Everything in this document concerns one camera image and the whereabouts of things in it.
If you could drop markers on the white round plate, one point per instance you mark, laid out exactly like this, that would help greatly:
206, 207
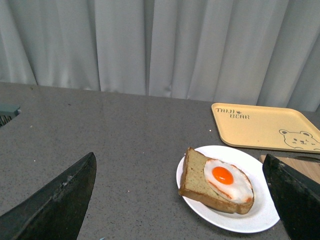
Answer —
261, 216

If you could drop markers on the bottom bread slice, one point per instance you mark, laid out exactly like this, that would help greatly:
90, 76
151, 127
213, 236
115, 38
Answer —
194, 186

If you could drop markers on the fried egg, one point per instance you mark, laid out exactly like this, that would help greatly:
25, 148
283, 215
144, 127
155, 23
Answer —
228, 181

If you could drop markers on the yellow bear tray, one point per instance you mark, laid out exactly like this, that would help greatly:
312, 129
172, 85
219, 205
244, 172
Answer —
262, 127

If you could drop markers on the grey pleated curtain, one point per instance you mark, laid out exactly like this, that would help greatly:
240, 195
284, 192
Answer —
253, 52

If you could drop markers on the grey green basket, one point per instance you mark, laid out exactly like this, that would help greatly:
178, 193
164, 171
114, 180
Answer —
8, 112

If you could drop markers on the bamboo cutting board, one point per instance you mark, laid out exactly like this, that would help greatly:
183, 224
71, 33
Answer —
307, 168

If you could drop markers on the metal cutting board handle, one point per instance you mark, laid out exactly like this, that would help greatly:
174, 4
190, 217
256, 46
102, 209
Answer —
308, 158

